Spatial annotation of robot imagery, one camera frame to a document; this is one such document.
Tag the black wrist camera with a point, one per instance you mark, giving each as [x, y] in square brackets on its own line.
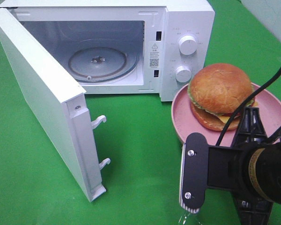
[193, 173]

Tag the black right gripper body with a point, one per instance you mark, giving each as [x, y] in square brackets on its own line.
[252, 171]

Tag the glass microwave turntable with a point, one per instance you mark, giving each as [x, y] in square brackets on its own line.
[98, 64]

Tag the green table mat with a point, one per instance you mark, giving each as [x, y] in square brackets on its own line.
[142, 180]

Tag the burger with lettuce and tomato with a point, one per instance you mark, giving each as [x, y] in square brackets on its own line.
[215, 92]

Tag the clear tape patch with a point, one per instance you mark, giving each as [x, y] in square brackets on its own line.
[189, 217]

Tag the white microwave door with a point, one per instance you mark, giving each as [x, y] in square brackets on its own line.
[58, 102]

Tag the upper white microwave knob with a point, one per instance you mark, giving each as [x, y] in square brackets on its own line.
[187, 44]

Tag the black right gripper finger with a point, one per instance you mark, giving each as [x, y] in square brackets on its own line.
[250, 128]
[252, 213]

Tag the white microwave knob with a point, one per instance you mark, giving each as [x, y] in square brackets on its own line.
[183, 74]
[187, 44]

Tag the white microwave oven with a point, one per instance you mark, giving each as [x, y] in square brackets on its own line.
[147, 31]

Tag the pink round plate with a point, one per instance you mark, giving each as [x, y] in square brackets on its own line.
[185, 123]

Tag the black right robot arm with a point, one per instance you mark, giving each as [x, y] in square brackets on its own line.
[250, 169]

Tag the lower white microwave knob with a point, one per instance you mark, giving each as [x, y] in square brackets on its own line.
[183, 74]

